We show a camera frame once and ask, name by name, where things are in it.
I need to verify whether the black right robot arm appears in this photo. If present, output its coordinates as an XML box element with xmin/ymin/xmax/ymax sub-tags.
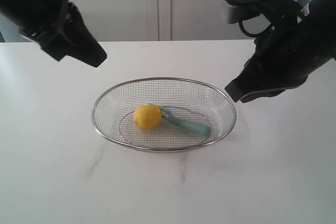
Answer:
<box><xmin>223</xmin><ymin>0</ymin><xmax>335</xmax><ymax>103</ymax></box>

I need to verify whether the teal handled vegetable peeler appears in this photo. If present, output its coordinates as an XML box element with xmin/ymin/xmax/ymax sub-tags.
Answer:
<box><xmin>159</xmin><ymin>106</ymin><xmax>212</xmax><ymax>137</ymax></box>

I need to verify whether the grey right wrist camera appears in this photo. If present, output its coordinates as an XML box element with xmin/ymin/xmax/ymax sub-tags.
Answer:
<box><xmin>221</xmin><ymin>0</ymin><xmax>265</xmax><ymax>24</ymax></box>

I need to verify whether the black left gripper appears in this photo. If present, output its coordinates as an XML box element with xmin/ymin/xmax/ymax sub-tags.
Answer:
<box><xmin>1</xmin><ymin>0</ymin><xmax>107</xmax><ymax>67</ymax></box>

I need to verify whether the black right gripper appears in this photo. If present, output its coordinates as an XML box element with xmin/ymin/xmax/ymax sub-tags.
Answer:
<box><xmin>225</xmin><ymin>0</ymin><xmax>335</xmax><ymax>103</ymax></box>

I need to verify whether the yellow lemon with sticker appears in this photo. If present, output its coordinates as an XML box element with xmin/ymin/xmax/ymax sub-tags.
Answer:
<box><xmin>133</xmin><ymin>104</ymin><xmax>162</xmax><ymax>131</ymax></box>

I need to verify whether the oval wire mesh basket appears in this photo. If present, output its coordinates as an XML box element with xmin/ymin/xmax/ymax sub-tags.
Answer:
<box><xmin>91</xmin><ymin>77</ymin><xmax>236</xmax><ymax>153</ymax></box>

